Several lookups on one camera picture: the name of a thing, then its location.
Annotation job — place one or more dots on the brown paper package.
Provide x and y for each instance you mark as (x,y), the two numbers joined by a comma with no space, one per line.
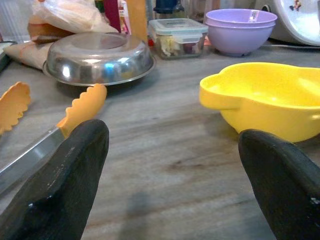
(27,53)

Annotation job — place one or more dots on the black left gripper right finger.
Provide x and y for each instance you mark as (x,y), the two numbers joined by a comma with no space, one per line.
(282,180)

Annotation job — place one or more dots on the steel tongs with orange tips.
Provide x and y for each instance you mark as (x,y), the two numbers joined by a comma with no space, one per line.
(85,105)

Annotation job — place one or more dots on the purple plastic bowl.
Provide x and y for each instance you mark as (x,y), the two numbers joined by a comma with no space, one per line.
(232,17)
(237,40)

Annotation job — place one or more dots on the maroon carton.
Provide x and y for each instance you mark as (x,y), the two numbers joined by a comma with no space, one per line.
(113,13)

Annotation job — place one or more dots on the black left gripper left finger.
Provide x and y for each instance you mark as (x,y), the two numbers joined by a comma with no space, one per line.
(65,180)

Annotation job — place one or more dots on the orange bottle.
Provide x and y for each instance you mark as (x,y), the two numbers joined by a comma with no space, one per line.
(137,20)

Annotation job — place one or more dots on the stainless steel bowl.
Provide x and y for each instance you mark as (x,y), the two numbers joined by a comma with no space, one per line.
(100,57)

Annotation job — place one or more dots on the clear plastic bag of bread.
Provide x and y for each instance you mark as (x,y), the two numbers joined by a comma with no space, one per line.
(70,15)

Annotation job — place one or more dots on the white rice cooker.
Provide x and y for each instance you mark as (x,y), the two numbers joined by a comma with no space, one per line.
(295,22)

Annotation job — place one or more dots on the yellow plastic bowl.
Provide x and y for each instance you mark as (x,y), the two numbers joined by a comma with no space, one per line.
(262,100)

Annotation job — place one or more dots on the glass food container with lid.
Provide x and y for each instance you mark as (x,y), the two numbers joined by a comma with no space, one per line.
(178,37)

